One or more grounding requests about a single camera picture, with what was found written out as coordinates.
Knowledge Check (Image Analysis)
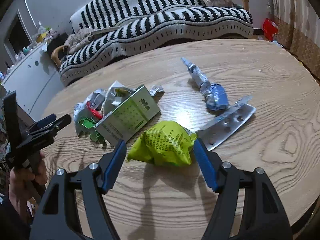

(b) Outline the yellow item on cabinet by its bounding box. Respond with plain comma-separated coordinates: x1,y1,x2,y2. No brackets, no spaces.
36,32,48,43

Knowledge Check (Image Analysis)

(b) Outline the white green medicine box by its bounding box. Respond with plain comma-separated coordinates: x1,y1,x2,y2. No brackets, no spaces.
95,85,160,146

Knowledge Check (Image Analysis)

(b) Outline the white wrapper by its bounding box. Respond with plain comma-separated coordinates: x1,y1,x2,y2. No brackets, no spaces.
73,81,136,135

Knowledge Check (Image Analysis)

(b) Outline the green plastic scrap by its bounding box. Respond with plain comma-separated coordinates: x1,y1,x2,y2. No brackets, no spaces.
79,118,105,145

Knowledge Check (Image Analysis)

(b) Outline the silver blister pack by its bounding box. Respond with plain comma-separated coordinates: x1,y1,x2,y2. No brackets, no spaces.
196,95,256,151

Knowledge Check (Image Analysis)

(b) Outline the green snack bag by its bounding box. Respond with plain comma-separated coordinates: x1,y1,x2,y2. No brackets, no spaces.
127,121,197,167

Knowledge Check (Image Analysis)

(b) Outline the red plastic strip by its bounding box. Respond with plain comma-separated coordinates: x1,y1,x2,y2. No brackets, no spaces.
86,101,103,120

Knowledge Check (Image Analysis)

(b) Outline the person's left hand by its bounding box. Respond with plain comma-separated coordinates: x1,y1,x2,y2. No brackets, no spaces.
8,152,48,223

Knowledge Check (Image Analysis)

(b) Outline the small silver foil scrap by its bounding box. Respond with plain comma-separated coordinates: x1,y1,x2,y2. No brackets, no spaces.
149,85,164,97

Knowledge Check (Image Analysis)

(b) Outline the blue silver twisted wrapper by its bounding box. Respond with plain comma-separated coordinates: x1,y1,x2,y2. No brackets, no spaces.
181,57,229,111

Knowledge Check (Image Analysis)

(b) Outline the white cabinet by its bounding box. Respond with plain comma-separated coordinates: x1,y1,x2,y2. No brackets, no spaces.
3,44,65,121

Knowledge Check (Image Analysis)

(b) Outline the black white striped sofa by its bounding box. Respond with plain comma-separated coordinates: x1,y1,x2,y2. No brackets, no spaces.
55,0,253,85

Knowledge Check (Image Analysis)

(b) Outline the beige plush toy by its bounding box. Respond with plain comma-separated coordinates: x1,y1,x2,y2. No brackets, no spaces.
63,28,94,55

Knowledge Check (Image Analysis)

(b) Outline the red bag on floor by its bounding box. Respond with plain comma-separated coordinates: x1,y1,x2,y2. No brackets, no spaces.
263,18,278,41

